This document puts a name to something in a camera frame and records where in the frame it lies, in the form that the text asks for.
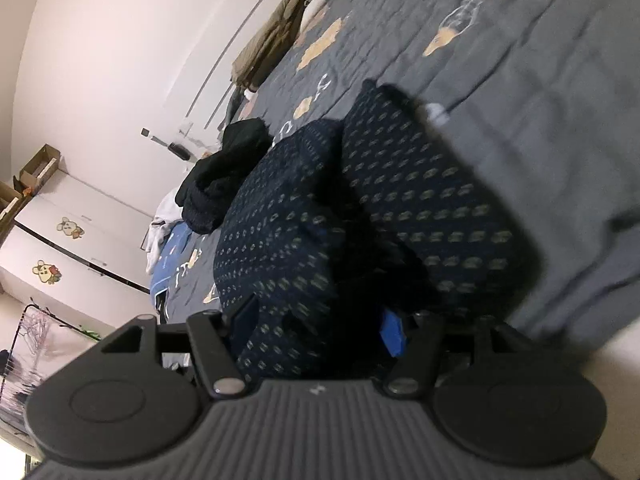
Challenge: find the white headboard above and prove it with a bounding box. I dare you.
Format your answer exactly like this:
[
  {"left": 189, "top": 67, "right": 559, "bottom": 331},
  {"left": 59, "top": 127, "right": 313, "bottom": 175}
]
[{"left": 182, "top": 0, "right": 346, "bottom": 131}]

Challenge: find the navy dotted sweater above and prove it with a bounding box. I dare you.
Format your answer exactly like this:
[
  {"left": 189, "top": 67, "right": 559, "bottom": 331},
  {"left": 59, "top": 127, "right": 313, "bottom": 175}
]
[{"left": 212, "top": 80, "right": 543, "bottom": 381}]

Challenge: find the black wire clothes rack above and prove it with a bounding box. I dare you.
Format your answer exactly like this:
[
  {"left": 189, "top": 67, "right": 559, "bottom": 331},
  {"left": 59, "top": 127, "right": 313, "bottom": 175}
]
[{"left": 0, "top": 302, "right": 101, "bottom": 436}]

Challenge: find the navy knitted garment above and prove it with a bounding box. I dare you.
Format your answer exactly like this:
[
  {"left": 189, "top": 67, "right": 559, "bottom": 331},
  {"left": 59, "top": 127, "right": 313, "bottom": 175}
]
[{"left": 181, "top": 185, "right": 236, "bottom": 235}]

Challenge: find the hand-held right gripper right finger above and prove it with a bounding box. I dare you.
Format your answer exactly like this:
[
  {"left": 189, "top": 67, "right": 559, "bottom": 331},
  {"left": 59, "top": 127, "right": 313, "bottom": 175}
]
[{"left": 379, "top": 309, "right": 545, "bottom": 402}]

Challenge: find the open cardboard box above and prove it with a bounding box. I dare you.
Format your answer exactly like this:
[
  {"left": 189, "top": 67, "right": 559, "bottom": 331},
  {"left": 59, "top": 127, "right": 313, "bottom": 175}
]
[
  {"left": 0, "top": 182, "right": 28, "bottom": 231},
  {"left": 20, "top": 144, "right": 65, "bottom": 186}
]

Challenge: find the white hooded garment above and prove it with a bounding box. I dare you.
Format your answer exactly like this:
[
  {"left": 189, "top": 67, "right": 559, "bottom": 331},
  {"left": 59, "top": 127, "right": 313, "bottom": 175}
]
[{"left": 145, "top": 187, "right": 193, "bottom": 276}]

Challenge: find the tan folded blanket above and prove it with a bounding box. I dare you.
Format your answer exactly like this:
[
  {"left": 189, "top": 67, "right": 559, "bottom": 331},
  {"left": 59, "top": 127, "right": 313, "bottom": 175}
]
[{"left": 231, "top": 0, "right": 331, "bottom": 93}]

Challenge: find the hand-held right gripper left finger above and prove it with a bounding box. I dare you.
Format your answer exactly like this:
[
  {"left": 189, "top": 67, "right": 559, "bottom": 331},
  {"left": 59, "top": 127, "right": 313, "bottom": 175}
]
[{"left": 100, "top": 294, "right": 262, "bottom": 402}]

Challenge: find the blue printed pillow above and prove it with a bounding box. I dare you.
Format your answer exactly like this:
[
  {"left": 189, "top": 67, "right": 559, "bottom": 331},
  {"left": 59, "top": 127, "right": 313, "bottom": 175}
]
[{"left": 150, "top": 222, "right": 201, "bottom": 311}]

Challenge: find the white pillow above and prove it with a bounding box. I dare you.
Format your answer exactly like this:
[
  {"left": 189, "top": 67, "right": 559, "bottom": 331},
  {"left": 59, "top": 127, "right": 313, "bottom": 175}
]
[{"left": 302, "top": 0, "right": 333, "bottom": 28}]

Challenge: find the rabbit wall sticker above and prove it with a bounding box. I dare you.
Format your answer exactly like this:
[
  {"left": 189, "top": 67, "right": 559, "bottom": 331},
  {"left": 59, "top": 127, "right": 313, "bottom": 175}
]
[
  {"left": 32, "top": 260, "right": 62, "bottom": 286},
  {"left": 57, "top": 217, "right": 86, "bottom": 240}
]

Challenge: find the black garment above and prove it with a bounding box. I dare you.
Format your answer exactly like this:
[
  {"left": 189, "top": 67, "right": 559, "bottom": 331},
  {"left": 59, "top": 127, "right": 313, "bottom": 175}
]
[{"left": 175, "top": 117, "right": 273, "bottom": 211}]

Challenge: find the grey quilted bedspread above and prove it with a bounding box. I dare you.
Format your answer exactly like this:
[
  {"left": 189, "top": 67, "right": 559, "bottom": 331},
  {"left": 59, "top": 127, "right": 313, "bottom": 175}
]
[{"left": 150, "top": 0, "right": 640, "bottom": 351}]

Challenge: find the white wardrobe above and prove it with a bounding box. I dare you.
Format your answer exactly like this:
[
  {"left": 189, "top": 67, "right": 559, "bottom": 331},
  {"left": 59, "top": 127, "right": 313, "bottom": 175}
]
[{"left": 0, "top": 170, "right": 161, "bottom": 331}]

